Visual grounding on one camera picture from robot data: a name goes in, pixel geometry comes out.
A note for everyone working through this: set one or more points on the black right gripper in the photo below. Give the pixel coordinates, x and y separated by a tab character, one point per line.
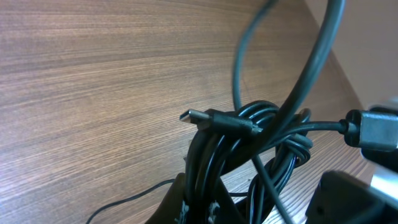
341	198

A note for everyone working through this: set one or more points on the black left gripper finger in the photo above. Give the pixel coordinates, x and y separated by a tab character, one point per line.
174	209

